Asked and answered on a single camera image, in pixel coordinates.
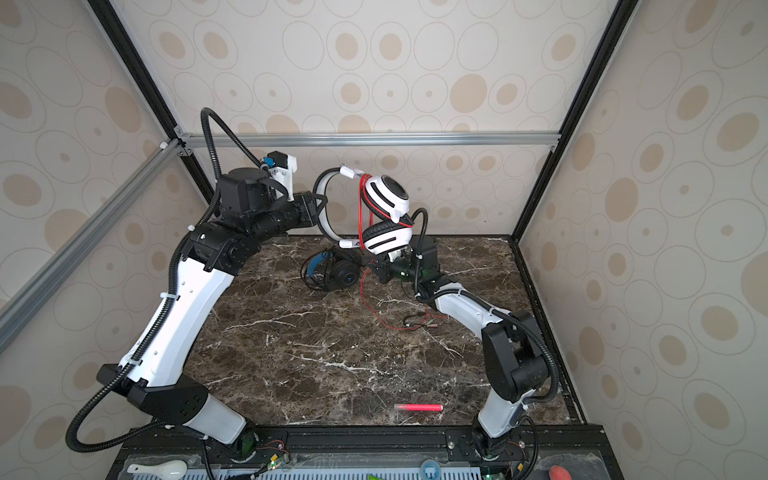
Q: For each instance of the pink marker pen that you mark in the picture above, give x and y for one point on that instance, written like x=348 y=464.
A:
x=412 y=407

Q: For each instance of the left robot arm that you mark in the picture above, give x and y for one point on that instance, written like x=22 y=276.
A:
x=253 y=202

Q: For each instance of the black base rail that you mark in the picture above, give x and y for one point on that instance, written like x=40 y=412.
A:
x=379 y=452

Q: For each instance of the black blue headphones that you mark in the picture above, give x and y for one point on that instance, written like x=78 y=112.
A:
x=332 y=269

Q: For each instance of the black frame post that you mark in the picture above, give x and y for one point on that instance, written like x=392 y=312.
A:
x=606 y=47
x=107 y=17

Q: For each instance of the aluminium rail left wall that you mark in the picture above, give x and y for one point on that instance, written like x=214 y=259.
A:
x=22 y=308

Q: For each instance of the white red headphones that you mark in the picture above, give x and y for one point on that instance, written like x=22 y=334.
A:
x=372 y=207

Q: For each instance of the black frame post right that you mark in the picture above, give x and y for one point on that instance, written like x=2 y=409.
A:
x=606 y=47

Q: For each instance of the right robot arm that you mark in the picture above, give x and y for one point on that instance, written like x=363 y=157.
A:
x=519 y=366

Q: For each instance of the black frame post left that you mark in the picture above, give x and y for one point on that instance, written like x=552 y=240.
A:
x=107 y=17

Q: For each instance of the blue round cap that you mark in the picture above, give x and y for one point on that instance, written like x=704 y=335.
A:
x=430 y=470

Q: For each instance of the white spoon-shaped tool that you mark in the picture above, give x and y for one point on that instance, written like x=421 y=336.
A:
x=170 y=470

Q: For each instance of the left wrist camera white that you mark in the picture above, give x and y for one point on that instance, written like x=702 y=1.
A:
x=282 y=168

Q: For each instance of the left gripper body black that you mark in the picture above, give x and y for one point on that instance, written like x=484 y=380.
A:
x=288 y=214

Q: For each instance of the red round object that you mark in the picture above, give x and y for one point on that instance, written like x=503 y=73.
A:
x=558 y=472

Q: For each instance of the horizontal aluminium rail back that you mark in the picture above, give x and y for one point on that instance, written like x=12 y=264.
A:
x=547 y=138

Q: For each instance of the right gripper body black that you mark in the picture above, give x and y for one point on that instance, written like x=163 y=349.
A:
x=402 y=270

